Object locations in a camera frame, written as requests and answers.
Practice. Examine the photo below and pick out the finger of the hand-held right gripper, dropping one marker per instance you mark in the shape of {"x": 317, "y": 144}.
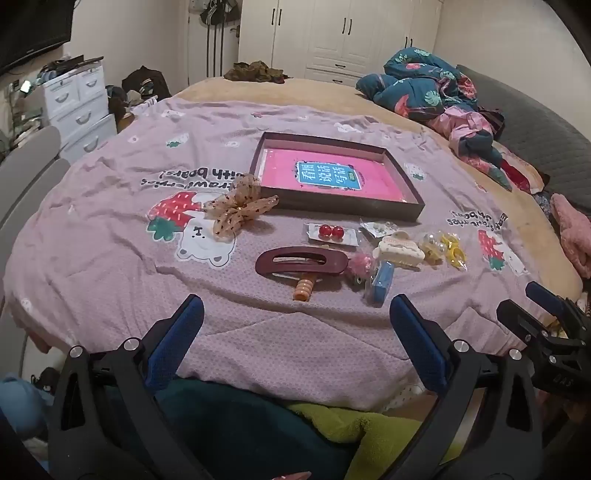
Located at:
{"x": 547, "y": 297}
{"x": 524, "y": 323}

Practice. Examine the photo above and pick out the black television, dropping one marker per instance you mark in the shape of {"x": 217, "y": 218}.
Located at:
{"x": 27, "y": 27}

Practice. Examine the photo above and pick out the pink padded garment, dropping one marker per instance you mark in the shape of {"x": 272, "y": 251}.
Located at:
{"x": 461, "y": 122}

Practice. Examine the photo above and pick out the pink fuzzy hair accessory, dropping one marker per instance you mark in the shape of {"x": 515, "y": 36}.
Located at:
{"x": 358, "y": 266}

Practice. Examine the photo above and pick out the pink fluffy cloth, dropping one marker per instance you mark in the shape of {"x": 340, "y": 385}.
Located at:
{"x": 575, "y": 230}

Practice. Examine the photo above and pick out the yellow jewelry packet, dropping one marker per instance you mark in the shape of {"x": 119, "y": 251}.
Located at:
{"x": 452, "y": 249}

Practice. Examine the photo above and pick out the brown shallow box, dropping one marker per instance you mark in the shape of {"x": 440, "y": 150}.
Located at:
{"x": 351, "y": 207}

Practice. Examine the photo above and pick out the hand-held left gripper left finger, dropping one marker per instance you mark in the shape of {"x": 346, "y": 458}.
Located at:
{"x": 178, "y": 341}

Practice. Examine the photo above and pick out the light blue cloth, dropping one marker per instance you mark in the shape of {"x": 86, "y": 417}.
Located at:
{"x": 21, "y": 410}

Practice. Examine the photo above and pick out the white drawer unit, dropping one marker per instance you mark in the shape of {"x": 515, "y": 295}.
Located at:
{"x": 76, "y": 110}

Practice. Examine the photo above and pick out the lilac strawberry printed blanket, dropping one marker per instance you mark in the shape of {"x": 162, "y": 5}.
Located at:
{"x": 138, "y": 277}

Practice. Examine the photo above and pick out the teal floral duvet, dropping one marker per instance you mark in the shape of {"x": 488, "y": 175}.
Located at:
{"x": 415, "y": 83}

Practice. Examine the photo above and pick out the cream claw hair clip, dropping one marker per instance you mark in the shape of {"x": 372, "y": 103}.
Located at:
{"x": 397, "y": 251}

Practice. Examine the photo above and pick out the dark bag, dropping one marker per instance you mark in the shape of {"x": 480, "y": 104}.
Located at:
{"x": 147, "y": 83}

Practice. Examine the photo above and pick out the grey quilted bed cover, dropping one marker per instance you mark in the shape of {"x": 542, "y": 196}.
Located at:
{"x": 540, "y": 124}

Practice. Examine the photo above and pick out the clear bead jewelry packet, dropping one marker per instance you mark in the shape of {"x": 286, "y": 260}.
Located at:
{"x": 431, "y": 247}

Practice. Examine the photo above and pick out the beige bed sheet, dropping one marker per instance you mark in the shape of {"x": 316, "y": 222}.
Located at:
{"x": 323, "y": 94}

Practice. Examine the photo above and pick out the dark teal cloth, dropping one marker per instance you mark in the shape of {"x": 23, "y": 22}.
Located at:
{"x": 240, "y": 429}

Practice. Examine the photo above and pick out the white door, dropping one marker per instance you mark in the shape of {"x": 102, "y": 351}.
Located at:
{"x": 196, "y": 50}

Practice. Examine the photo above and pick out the orange spiral hair clip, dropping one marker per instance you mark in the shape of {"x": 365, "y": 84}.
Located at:
{"x": 304, "y": 288}

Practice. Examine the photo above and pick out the dark red oval hair clip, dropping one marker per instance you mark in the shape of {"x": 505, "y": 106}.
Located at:
{"x": 263, "y": 265}

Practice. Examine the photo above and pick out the red floral pillow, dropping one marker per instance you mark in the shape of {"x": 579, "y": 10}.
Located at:
{"x": 521, "y": 170}

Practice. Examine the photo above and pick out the pearl earrings packet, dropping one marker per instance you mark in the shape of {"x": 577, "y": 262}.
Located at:
{"x": 376, "y": 228}

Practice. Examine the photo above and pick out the green clothing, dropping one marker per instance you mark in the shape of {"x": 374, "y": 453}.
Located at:
{"x": 351, "y": 429}

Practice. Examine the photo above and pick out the red ball earrings packet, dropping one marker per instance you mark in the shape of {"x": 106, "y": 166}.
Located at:
{"x": 330, "y": 233}

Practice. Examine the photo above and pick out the white wardrobe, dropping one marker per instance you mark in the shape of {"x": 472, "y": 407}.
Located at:
{"x": 332, "y": 32}

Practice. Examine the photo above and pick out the beige polka dot bow clip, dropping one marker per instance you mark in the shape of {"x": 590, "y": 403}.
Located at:
{"x": 235, "y": 207}

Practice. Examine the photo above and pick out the pile of clothes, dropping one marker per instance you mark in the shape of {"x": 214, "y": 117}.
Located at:
{"x": 120, "y": 106}

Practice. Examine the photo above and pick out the blue hair clip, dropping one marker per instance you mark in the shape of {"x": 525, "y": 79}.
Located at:
{"x": 382, "y": 281}

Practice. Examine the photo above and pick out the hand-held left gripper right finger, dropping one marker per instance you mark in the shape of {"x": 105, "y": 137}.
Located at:
{"x": 418, "y": 341}

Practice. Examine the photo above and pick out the camouflage clothing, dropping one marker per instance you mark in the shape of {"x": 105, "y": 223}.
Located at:
{"x": 256, "y": 71}

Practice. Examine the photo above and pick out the hanging dark bags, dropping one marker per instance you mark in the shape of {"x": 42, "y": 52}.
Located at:
{"x": 217, "y": 11}

